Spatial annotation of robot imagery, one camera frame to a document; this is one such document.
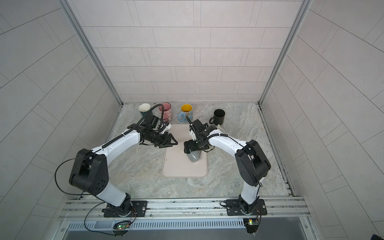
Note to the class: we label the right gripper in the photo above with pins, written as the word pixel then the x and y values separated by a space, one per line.
pixel 192 147

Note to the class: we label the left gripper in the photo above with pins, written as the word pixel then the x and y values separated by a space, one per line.
pixel 165 143

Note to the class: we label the grey mug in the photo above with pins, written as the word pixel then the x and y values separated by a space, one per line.
pixel 194 156

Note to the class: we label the pink patterned mug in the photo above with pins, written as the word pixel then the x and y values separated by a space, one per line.
pixel 166 109

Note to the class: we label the blue patterned mug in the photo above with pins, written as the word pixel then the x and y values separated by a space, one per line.
pixel 186 114

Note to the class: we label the dark green mug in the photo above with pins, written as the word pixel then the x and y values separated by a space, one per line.
pixel 144 108

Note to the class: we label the black mug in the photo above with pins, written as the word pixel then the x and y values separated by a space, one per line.
pixel 218 118

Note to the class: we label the light green mug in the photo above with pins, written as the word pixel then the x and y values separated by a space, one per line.
pixel 220 128

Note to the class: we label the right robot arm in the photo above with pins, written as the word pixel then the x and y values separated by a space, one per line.
pixel 252 162

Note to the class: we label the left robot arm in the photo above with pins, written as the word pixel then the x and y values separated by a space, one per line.
pixel 90 170

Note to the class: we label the beige tray mat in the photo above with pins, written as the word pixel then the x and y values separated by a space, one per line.
pixel 176 163

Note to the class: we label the white ventilation grille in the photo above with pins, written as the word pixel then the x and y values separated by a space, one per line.
pixel 160 224

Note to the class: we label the right circuit board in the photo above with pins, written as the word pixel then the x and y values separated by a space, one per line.
pixel 251 225

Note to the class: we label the circuit board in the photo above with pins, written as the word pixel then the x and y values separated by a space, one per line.
pixel 122 226
pixel 251 225

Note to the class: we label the left circuit board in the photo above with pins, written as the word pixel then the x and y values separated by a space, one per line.
pixel 122 226

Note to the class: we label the left corner metal profile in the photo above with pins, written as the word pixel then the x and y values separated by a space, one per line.
pixel 88 47

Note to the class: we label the corner metal profile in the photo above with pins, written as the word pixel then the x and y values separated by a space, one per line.
pixel 88 47
pixel 290 39

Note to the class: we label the right corner metal profile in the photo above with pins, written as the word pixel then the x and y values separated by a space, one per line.
pixel 290 39

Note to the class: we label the aluminium mounting rail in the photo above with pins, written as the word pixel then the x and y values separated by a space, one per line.
pixel 186 208

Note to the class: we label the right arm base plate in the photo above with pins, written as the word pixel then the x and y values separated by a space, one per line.
pixel 232 207

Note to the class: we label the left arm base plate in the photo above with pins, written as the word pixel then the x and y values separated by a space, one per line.
pixel 138 207

